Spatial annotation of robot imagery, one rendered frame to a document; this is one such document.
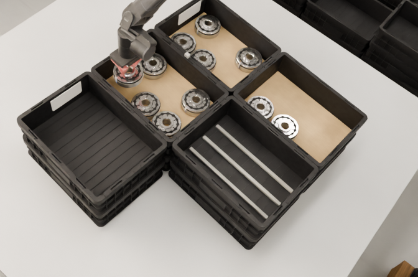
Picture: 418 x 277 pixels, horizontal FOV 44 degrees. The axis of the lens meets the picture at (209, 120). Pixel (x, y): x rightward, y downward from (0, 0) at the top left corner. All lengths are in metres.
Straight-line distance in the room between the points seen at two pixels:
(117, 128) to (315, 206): 0.76
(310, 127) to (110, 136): 0.72
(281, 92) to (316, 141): 0.24
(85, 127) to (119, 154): 0.15
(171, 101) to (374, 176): 0.82
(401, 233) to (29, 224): 1.84
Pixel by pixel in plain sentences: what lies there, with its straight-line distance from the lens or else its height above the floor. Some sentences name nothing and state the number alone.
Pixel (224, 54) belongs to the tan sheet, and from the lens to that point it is 2.03.
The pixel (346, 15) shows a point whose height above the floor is 0.38.
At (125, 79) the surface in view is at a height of 0.94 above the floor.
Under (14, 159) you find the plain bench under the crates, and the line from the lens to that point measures 1.94.
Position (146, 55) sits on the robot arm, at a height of 1.13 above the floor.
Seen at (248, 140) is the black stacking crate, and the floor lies 0.83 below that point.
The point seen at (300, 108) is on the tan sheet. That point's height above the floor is 0.83.
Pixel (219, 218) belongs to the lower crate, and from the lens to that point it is 1.78.
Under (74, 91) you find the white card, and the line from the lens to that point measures 1.82.
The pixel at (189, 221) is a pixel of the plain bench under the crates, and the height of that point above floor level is 0.70.
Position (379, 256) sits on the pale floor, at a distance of 2.77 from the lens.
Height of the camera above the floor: 2.38
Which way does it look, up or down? 57 degrees down
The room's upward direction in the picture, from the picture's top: 14 degrees clockwise
